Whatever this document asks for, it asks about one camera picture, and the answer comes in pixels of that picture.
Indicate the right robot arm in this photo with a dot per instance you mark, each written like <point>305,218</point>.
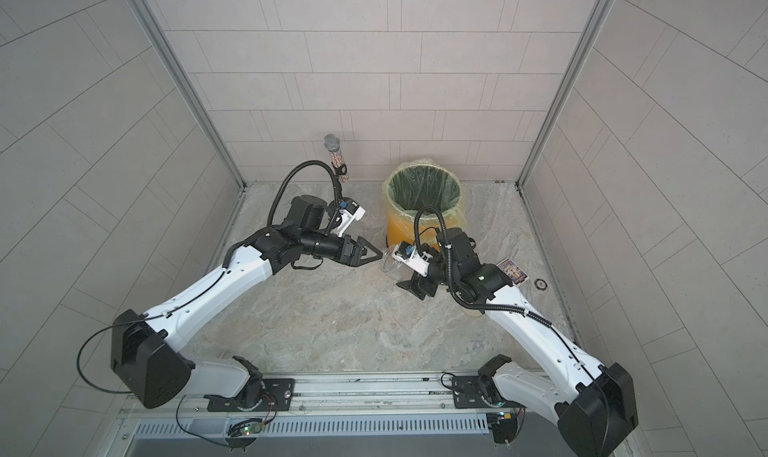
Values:
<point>592,404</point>

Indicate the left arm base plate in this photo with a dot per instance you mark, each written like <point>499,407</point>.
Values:
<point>274,394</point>

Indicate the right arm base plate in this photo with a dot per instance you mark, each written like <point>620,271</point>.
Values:
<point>475,392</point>

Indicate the orange trash bin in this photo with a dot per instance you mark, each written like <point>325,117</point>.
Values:
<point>408,229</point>

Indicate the clear oatmeal jar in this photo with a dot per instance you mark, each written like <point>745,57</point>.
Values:
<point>393,268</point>

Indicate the microphone on black stand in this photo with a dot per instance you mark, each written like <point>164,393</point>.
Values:
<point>332,143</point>

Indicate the right circuit board module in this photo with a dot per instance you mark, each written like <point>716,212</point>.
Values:
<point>504,427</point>

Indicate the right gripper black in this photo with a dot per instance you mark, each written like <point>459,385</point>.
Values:
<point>416,285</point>

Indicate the left circuit board module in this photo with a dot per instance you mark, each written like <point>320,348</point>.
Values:
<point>244,433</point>

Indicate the purple patterned card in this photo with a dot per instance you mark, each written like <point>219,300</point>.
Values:
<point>514,274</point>

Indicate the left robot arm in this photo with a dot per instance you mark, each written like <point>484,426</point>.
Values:
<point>146,349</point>

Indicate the circuit board module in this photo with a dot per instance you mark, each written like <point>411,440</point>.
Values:
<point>504,427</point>
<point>244,433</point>

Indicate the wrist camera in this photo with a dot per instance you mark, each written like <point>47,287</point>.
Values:
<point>415,259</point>
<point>344,214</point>

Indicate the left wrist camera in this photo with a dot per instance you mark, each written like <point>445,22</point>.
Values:
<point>344,214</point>

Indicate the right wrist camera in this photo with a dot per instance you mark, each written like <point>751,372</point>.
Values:
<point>415,259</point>

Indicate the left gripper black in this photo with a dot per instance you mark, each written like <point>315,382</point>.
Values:
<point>350,257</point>

